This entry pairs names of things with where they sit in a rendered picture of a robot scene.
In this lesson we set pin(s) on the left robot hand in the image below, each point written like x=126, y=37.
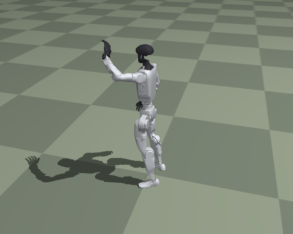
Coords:
x=106, y=49

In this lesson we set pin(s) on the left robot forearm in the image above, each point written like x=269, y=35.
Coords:
x=110, y=67

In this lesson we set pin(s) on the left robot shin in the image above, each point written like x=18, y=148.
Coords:
x=149, y=164

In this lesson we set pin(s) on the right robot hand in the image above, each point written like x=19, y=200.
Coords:
x=139, y=104

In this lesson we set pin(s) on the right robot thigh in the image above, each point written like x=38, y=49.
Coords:
x=153, y=139

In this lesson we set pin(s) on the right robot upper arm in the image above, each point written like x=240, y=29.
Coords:
x=157, y=81

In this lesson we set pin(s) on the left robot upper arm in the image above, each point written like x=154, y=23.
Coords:
x=130, y=77

